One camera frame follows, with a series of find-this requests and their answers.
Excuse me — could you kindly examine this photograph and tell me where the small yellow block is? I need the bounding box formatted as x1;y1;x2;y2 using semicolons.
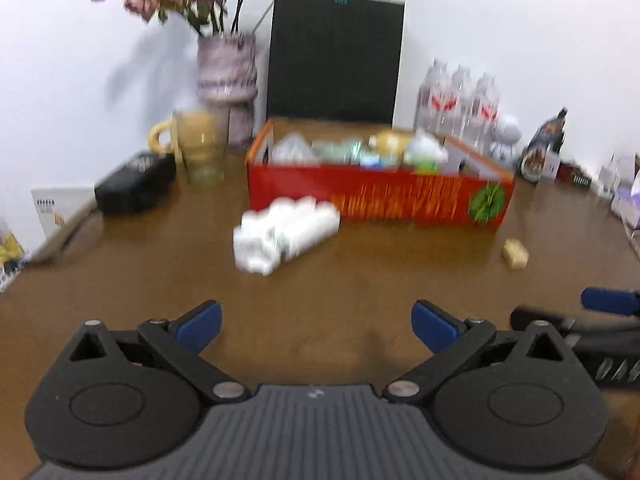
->
501;238;530;270

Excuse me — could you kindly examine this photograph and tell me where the white booklet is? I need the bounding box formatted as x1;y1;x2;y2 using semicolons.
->
31;186;96;241

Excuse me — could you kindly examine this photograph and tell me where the clear glass cup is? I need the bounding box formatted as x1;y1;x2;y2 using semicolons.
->
172;110;228;191

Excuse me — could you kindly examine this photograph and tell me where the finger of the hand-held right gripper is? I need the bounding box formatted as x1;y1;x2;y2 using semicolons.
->
510;306;640;335
581;287;640;317

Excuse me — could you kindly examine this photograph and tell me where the clear iridescent plastic bag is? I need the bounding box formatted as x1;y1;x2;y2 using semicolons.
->
272;132;373;166

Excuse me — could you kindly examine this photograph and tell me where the purple white vase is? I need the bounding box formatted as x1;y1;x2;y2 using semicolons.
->
196;32;258;148

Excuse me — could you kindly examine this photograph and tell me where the yellow plush toy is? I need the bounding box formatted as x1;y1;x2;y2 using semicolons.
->
369;130;416;157

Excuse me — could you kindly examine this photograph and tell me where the purple tissue box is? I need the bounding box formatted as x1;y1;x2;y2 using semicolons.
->
610;182;640;233

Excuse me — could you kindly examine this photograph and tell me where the brown wooden desktop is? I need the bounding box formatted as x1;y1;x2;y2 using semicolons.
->
0;147;640;480

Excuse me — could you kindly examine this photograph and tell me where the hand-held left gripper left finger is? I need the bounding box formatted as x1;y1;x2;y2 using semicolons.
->
67;300;252;405

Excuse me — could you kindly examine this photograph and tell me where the black paper bag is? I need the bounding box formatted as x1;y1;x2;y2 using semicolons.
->
265;0;406;126

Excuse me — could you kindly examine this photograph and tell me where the pack of water bottles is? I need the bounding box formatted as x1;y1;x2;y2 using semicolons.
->
414;59;501;153

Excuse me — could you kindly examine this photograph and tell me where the black rectangular case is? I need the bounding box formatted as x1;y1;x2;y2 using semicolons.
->
94;152;177;216

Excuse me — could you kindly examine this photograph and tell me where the white green soft item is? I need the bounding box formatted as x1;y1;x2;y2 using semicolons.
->
402;129;449;173

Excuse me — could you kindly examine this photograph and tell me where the white plastic bottle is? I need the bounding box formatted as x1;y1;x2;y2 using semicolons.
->
270;196;342;261

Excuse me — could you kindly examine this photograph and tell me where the yellow packet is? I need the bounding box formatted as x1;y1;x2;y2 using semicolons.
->
0;230;26;281

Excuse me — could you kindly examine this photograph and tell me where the white figurine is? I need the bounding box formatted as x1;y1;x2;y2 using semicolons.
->
492;115;523;163

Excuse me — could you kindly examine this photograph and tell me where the dark figurine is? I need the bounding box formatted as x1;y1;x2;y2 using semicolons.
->
520;107;568;181

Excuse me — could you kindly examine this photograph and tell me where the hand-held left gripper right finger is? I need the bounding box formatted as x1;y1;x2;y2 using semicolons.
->
382;300;576;405

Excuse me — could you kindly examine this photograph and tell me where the orange cardboard box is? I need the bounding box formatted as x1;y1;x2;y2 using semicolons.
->
245;117;516;231

